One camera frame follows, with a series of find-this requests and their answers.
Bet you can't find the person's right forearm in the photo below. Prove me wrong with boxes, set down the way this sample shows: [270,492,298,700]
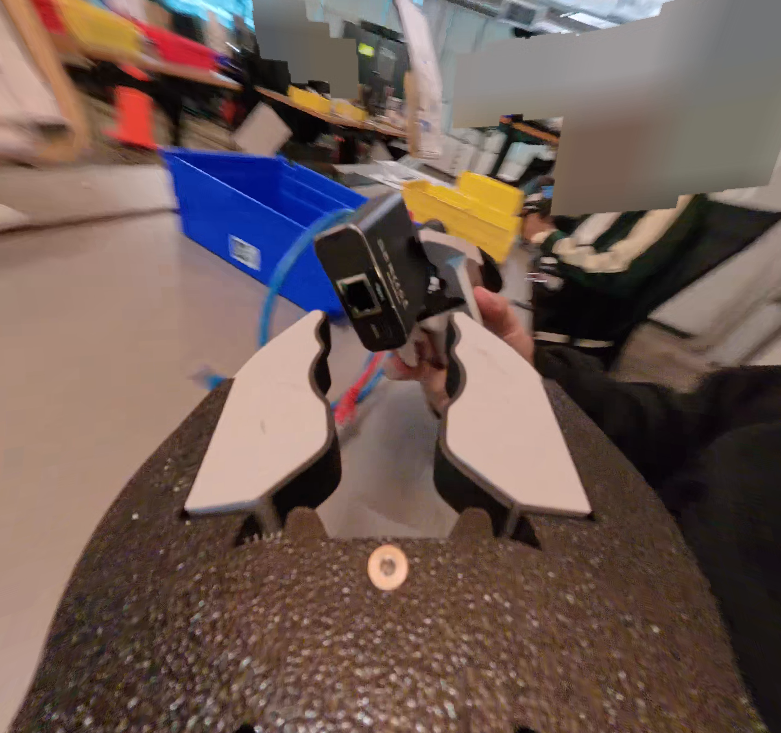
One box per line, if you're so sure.
[534,343,781,733]

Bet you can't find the person's right hand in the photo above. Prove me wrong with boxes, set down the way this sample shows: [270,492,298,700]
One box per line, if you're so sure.
[387,286,537,419]

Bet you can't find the wooden document stand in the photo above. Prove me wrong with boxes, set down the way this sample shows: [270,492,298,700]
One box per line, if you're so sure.
[393,0,446,160]

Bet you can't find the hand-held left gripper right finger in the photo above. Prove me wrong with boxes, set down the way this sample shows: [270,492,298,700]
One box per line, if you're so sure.
[433,312,593,534]

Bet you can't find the red network cable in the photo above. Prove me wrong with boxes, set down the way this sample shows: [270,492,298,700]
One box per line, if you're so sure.
[332,351,388,425]

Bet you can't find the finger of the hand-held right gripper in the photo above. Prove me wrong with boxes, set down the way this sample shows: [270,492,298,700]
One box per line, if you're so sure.
[395,312,455,371]
[421,229,486,325]

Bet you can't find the blue storage bin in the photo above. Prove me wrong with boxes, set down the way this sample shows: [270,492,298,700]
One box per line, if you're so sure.
[161,147,370,319]

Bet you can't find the yellow stacked storage bins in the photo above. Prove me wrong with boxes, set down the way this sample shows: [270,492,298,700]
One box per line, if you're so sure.
[403,172,526,261]

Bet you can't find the blue network cable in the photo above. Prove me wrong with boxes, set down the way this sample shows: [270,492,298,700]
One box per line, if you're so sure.
[192,208,388,410]

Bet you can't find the black network adapter box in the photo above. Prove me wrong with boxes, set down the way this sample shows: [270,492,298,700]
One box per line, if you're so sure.
[314,193,428,352]

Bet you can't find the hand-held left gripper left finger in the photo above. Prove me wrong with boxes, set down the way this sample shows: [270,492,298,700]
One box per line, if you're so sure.
[184,310,343,532]

